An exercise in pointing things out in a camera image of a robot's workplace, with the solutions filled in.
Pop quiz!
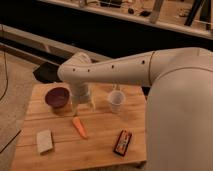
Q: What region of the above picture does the black floor mat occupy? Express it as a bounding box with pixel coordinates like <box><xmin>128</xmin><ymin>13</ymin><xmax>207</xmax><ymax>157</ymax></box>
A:
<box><xmin>33</xmin><ymin>62</ymin><xmax>60</xmax><ymax>83</ymax></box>

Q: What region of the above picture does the black and orange snack bar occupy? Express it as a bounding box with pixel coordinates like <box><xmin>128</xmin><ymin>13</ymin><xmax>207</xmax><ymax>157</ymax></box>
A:
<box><xmin>113</xmin><ymin>130</ymin><xmax>132</xmax><ymax>156</ymax></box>

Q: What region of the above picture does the white sponge block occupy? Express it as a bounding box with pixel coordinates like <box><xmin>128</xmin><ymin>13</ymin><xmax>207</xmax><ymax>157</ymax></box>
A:
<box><xmin>36</xmin><ymin>130</ymin><xmax>53</xmax><ymax>154</ymax></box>

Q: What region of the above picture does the wooden table board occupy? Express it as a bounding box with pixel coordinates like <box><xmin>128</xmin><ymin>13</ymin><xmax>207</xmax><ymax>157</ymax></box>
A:
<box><xmin>11</xmin><ymin>83</ymin><xmax>146</xmax><ymax>171</ymax></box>

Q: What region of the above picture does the orange carrot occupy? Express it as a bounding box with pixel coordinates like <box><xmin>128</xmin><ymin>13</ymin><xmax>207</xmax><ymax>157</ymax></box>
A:
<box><xmin>72</xmin><ymin>116</ymin><xmax>87</xmax><ymax>139</ymax></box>

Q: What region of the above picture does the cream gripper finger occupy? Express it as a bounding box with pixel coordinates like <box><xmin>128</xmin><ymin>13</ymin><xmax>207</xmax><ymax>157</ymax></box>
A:
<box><xmin>88</xmin><ymin>101</ymin><xmax>96</xmax><ymax>111</ymax></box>
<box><xmin>72</xmin><ymin>102</ymin><xmax>78</xmax><ymax>116</ymax></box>

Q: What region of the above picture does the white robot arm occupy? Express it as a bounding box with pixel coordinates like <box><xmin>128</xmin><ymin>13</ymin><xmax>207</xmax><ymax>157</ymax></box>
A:
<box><xmin>57</xmin><ymin>47</ymin><xmax>213</xmax><ymax>171</ymax></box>

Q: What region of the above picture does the dark purple ceramic bowl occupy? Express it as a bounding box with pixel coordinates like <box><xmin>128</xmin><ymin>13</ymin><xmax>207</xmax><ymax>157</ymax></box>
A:
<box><xmin>45</xmin><ymin>87</ymin><xmax>69</xmax><ymax>108</ymax></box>

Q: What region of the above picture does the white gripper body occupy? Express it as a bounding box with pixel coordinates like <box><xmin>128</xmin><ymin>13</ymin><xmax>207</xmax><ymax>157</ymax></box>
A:
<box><xmin>69</xmin><ymin>83</ymin><xmax>91</xmax><ymax>104</ymax></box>

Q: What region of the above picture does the black cable on floor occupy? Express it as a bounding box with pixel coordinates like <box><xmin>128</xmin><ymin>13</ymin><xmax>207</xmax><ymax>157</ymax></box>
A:
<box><xmin>0</xmin><ymin>49</ymin><xmax>10</xmax><ymax>101</ymax></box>

